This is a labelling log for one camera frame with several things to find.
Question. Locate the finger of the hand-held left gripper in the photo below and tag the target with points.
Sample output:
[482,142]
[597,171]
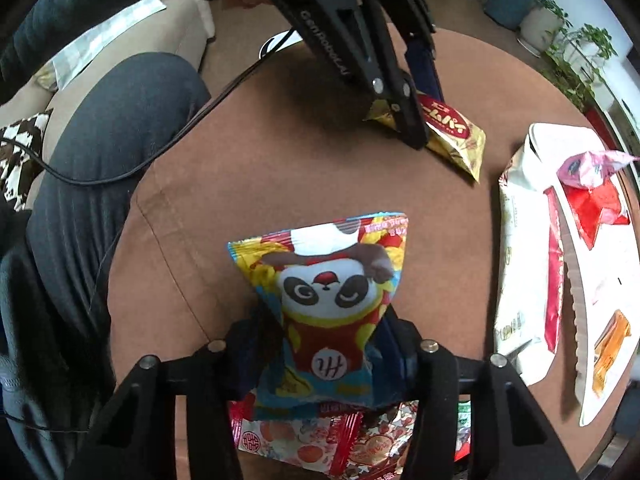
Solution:
[425,67]
[410,125]

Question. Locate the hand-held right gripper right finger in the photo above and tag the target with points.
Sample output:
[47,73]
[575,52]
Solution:
[400,360]

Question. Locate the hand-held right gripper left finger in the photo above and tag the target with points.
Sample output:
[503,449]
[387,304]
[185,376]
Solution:
[250,360]

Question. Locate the gold snack packet red label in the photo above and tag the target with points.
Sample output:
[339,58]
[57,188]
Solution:
[450,135]

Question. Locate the red and white snack packet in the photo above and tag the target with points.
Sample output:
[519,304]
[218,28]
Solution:
[290,440]

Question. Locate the patterned dark red snack packet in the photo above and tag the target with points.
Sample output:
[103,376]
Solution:
[380,447]

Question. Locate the green snack packet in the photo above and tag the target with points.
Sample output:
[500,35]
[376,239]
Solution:
[462,430]

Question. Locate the panda print snack packet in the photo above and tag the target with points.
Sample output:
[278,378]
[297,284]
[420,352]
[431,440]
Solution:
[325,285]

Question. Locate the large white packet red stripe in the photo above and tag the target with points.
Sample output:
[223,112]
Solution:
[520,270]

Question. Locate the pink snack packet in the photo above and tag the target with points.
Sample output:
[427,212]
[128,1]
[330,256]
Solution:
[585,170]

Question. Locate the white plastic tray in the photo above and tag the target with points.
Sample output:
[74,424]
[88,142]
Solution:
[575,280]

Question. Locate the large red snack bag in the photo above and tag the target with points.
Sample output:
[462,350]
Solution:
[595,210]

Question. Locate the orange snack packet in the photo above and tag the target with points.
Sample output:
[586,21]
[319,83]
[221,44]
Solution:
[610,350]

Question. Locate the white round trash can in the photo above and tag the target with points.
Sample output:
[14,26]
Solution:
[272,47]

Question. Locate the white ribbed plant pot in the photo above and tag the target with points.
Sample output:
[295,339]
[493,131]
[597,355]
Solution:
[540,27]

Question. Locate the trailing pothos plant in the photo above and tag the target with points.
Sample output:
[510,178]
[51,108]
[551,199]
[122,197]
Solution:
[580,60]

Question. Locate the beige sofa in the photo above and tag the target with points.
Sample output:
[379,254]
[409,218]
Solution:
[175,30]

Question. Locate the white checked cloth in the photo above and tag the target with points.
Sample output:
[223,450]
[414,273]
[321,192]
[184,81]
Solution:
[105,35]

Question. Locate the person's leg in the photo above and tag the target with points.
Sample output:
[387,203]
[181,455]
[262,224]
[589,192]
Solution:
[115,160]

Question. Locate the brown and white cushion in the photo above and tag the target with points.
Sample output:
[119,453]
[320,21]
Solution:
[22,155]

